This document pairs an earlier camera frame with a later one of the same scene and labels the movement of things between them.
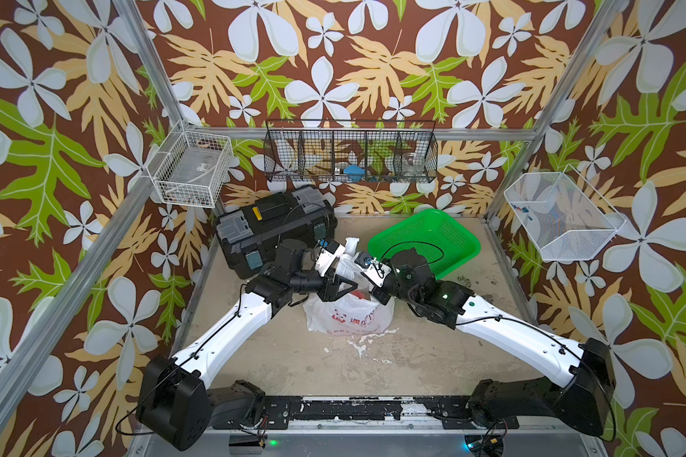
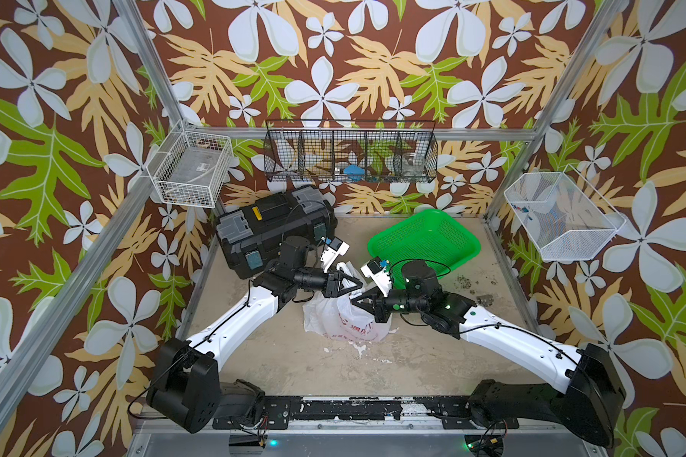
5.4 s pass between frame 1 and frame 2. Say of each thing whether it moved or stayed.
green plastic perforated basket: stayed
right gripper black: moved
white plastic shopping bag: stayed
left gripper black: stayed
